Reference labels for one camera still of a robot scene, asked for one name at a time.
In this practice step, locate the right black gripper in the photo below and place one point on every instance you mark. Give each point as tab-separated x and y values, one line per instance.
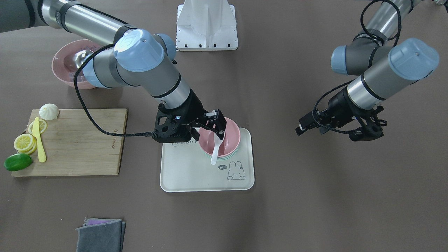
194	106

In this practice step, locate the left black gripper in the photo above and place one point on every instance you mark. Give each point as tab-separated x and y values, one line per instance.
338	104

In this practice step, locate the white ceramic spoon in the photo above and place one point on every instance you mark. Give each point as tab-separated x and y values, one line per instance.
217	143

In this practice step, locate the small pink bowl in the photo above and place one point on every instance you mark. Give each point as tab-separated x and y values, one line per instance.
230	143

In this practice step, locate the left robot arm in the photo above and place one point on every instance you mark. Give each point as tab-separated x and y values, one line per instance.
382	68

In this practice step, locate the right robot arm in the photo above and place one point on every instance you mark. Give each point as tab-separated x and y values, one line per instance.
127	56

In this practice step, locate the large pink bowl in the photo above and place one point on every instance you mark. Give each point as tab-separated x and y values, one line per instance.
60	69

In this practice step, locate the lemon slice stack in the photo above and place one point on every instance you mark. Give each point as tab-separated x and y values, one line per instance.
25	143

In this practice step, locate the green stacked bowls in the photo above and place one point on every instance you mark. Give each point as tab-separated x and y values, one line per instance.
223	157

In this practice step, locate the cream rabbit tray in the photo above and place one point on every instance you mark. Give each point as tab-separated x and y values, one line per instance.
184	168

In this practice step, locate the bamboo cutting board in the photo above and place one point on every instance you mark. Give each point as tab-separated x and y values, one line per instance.
75	147

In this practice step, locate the steel ice scoop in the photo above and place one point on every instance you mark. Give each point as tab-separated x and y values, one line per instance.
72	62

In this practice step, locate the grey folded cloth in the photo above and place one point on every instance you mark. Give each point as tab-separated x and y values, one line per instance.
101	235

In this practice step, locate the lemon slice upper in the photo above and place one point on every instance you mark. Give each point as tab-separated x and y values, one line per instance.
42	125

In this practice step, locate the yellow plastic knife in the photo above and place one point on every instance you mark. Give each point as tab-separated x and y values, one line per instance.
40	148

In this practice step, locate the green lime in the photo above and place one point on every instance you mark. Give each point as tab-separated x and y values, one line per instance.
18	162

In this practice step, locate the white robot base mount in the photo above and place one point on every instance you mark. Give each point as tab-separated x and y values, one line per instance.
206	25

